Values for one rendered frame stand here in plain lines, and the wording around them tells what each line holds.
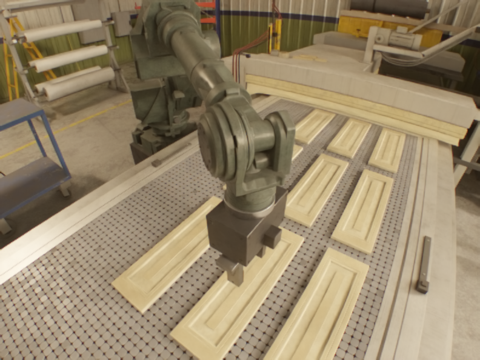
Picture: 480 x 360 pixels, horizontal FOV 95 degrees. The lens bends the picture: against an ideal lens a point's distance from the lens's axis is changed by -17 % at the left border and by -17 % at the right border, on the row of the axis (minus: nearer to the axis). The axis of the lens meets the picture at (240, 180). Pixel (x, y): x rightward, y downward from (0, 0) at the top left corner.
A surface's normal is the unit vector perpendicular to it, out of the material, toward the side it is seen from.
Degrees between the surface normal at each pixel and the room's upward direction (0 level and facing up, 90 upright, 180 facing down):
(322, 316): 0
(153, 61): 100
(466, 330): 0
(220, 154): 80
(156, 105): 90
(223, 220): 0
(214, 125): 25
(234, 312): 11
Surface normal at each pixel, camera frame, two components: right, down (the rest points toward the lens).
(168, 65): 0.37, 0.70
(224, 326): 0.16, -0.71
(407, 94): -0.57, 0.50
